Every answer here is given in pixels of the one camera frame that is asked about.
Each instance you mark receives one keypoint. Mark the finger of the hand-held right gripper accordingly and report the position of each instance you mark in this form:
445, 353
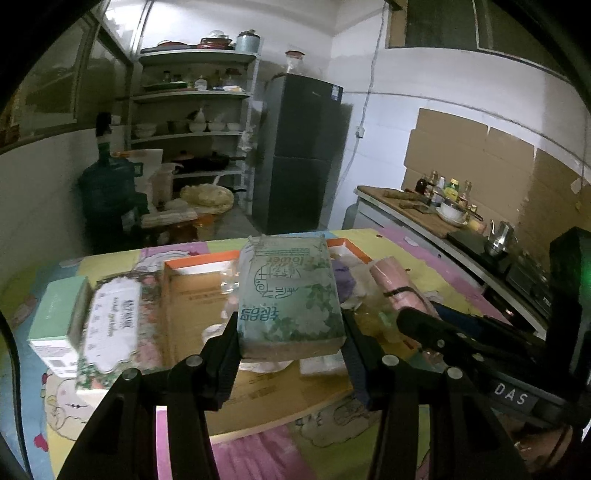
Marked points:
425, 327
471, 323

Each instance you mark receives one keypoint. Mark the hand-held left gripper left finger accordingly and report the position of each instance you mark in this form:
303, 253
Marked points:
226, 369

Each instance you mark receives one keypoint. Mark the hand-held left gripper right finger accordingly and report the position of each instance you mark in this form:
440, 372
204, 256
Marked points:
358, 369

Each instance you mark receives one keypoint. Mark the white floral cloth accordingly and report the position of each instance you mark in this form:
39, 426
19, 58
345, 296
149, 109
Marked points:
323, 364

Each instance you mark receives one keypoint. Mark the pink cloth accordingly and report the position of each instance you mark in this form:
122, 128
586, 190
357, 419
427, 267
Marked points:
397, 281

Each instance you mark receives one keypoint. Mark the cardboard box with orange rim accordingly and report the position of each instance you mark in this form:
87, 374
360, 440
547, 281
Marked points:
194, 314

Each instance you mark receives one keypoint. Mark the purple cloth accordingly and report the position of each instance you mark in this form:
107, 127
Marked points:
344, 281

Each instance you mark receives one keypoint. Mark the large green floral tissue pack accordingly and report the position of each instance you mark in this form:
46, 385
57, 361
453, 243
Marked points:
291, 295

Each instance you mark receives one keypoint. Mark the person's right hand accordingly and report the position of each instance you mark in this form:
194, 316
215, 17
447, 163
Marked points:
561, 450

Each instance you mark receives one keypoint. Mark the stainless steel kettle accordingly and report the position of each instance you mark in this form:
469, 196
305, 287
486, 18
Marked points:
498, 240

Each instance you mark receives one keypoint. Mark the white ceramic bowl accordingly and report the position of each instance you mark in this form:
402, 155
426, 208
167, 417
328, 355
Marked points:
452, 213

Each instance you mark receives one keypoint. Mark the kitchen counter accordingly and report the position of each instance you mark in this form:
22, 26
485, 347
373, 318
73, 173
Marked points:
397, 217

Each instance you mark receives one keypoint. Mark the floral tissue pack white label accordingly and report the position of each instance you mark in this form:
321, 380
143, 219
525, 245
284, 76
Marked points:
115, 323

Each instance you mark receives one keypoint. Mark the wooden cutting board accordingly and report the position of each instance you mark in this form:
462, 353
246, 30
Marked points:
397, 201

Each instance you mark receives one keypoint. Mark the grey gas cylinder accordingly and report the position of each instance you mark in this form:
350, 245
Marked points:
352, 216

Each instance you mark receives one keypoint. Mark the group of condiment bottles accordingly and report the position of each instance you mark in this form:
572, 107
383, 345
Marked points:
445, 189

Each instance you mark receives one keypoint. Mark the orange plastic basin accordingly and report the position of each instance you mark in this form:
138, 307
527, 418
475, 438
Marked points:
198, 228

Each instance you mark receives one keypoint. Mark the pale yellow dried bundle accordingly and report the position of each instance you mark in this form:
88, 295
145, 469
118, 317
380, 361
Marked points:
207, 198

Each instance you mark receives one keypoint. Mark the green tissue box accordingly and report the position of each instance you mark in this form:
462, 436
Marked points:
55, 304

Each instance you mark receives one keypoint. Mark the black wok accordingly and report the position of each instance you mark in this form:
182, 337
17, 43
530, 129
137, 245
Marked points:
203, 162

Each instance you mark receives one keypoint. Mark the blue water jug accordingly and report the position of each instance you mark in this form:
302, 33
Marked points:
111, 194

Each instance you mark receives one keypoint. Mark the dark grey refrigerator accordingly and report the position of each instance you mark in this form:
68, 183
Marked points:
300, 157

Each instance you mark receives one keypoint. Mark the white sack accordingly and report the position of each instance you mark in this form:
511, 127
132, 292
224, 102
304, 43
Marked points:
150, 164

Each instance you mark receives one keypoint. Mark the white gourd shaped jug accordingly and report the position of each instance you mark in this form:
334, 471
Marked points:
199, 121

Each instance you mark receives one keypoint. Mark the black water jug pump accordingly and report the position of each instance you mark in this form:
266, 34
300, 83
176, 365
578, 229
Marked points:
104, 134

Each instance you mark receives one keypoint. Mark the white metal shelf rack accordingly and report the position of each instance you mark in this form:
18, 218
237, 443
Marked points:
194, 97

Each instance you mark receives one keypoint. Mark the glass jar with red lid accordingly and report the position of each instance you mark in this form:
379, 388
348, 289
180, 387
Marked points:
295, 63

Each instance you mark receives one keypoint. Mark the red pot with glass lid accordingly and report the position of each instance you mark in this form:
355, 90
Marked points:
215, 41

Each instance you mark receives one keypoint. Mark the teal enamel pot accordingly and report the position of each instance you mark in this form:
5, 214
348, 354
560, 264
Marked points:
248, 41

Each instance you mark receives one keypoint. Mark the glass sliding window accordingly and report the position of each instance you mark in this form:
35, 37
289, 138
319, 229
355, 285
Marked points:
55, 69

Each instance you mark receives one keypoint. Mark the cardboard sheet on wall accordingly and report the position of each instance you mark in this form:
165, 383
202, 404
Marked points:
498, 157

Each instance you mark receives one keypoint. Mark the high wall window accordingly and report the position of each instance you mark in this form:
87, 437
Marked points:
461, 27

